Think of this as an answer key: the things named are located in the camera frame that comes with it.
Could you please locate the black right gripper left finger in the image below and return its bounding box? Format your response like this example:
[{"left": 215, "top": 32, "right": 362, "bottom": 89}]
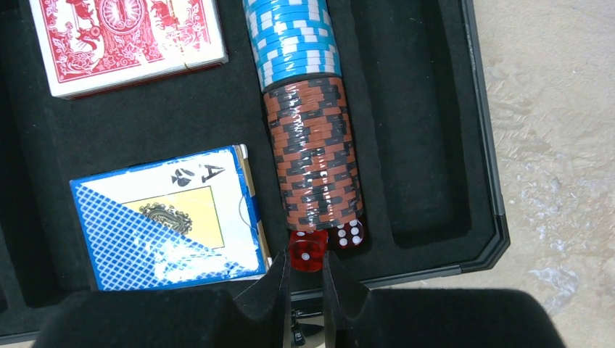
[{"left": 34, "top": 250, "right": 292, "bottom": 347}]

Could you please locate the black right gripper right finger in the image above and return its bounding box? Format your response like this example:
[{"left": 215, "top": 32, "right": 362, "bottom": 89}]
[{"left": 323, "top": 252, "right": 565, "bottom": 347}]

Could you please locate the red die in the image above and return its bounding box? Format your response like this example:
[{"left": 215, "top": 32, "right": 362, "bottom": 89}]
[
  {"left": 288, "top": 230, "right": 329, "bottom": 273},
  {"left": 328, "top": 217, "right": 368, "bottom": 249}
]

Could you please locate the black poker set case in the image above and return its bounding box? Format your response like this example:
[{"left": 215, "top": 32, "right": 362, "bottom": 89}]
[{"left": 1, "top": 1, "right": 511, "bottom": 343}]

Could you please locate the blue poker chip stack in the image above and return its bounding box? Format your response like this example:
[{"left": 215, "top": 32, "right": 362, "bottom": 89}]
[{"left": 242, "top": 0, "right": 342, "bottom": 91}]

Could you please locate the blue playing card deck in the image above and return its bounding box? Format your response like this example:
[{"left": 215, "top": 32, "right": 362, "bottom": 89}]
[{"left": 70, "top": 144, "right": 272, "bottom": 291}]

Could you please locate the red playing card deck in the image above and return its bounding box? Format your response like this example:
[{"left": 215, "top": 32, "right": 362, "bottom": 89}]
[{"left": 29, "top": 0, "right": 228, "bottom": 99}]

